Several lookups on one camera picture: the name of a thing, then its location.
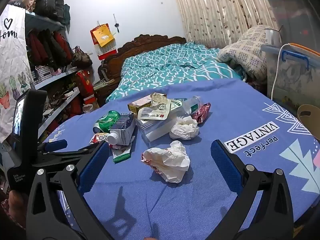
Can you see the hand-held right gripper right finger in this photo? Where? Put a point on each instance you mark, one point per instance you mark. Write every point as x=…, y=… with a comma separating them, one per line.
x=222, y=160

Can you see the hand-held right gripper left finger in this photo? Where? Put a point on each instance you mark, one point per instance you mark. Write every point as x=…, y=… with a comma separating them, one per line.
x=95, y=162

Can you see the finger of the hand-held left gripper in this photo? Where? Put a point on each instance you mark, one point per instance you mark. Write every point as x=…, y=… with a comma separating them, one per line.
x=57, y=145
x=62, y=156

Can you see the green drink can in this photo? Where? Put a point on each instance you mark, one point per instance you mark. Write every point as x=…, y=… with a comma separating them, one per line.
x=107, y=121

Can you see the clear plastic bottle green label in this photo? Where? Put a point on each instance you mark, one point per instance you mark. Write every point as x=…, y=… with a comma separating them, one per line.
x=190, y=105

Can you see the yellow cardboard box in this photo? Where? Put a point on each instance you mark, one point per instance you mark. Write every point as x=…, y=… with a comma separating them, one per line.
x=137, y=104

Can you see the beige plastic bin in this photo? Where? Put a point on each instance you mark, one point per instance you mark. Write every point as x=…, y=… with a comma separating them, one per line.
x=307, y=122

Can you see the person's left hand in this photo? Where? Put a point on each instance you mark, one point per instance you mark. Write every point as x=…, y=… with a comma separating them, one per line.
x=16, y=205

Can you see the red white snack wrapper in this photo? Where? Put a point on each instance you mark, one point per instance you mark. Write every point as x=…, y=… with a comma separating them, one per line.
x=98, y=138

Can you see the green white flat packet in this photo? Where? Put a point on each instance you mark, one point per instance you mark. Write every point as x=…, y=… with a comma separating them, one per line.
x=121, y=155

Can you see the white grey drink carton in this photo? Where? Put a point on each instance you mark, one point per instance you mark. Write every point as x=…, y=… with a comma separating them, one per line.
x=123, y=130

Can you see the crumpled white tissue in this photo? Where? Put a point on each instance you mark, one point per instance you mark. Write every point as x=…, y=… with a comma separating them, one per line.
x=183, y=130

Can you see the blue printed blanket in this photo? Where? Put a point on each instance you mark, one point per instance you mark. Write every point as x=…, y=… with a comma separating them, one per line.
x=200, y=205

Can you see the red foil wrapper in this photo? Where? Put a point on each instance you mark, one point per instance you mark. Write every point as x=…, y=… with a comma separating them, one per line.
x=201, y=112

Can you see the crumpled white paper red print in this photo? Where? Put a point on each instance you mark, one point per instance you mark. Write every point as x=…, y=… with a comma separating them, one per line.
x=170, y=162

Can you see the red gift box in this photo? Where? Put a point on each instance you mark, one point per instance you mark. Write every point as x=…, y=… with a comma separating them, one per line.
x=85, y=85

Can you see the grey metal shelf rack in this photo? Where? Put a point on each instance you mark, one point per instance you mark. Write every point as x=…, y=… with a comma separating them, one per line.
x=55, y=76

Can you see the white pouch red label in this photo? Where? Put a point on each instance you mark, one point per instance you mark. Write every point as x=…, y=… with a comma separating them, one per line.
x=152, y=115

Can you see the white printed cloth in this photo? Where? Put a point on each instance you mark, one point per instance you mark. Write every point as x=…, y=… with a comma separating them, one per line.
x=12, y=67

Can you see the brown handbag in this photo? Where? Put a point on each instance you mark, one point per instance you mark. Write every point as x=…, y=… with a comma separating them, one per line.
x=81, y=58

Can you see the red and black jackets pile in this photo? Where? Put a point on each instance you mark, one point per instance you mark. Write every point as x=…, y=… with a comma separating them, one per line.
x=47, y=47

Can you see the patterned grey pillow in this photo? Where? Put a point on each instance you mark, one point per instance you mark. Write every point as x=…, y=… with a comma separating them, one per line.
x=245, y=52

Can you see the teal patterned quilt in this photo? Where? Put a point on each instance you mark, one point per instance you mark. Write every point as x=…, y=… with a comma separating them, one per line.
x=162, y=67

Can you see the metal cup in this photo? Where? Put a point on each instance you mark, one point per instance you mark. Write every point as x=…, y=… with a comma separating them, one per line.
x=272, y=37

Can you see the carved wooden headboard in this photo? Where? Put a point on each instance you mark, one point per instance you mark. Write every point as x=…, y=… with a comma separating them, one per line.
x=150, y=41

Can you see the dark bags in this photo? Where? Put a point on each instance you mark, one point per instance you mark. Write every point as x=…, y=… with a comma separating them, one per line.
x=62, y=10

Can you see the large black bag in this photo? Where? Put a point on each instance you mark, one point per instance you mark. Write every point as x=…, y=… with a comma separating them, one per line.
x=45, y=0

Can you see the beige leaf print curtain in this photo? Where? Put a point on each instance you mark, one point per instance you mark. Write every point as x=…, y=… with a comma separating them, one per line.
x=212, y=10

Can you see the storage box blue lid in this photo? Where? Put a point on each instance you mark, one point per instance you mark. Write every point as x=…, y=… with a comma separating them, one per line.
x=290, y=12

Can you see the red yellow wall calendar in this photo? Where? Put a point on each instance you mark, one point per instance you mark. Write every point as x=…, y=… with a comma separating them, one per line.
x=102, y=36

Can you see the hanging wall ornament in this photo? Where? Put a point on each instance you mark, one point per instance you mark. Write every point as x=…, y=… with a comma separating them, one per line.
x=116, y=25

